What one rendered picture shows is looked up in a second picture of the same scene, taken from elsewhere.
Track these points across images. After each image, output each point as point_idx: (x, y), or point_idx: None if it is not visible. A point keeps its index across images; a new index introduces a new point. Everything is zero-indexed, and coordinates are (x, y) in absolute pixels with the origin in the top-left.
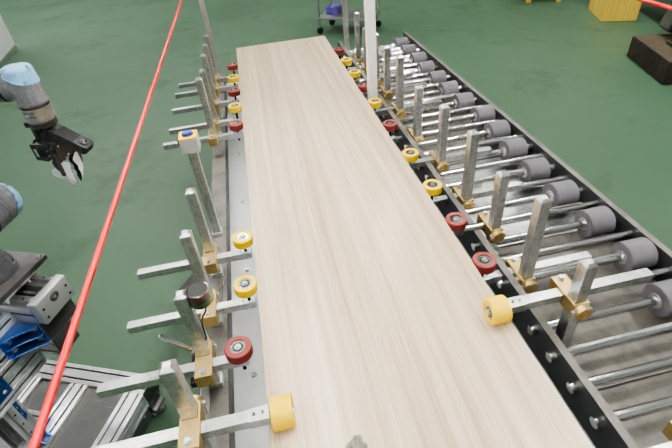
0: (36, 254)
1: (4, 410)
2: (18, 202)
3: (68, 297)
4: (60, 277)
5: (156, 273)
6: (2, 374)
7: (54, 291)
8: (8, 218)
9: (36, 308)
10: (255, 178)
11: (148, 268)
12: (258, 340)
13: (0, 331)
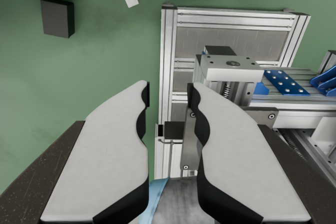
0: (189, 119)
1: (269, 67)
2: (157, 193)
3: (213, 56)
4: (213, 70)
5: None
6: (266, 79)
7: (231, 65)
8: (189, 182)
9: (262, 68)
10: None
11: None
12: None
13: (260, 98)
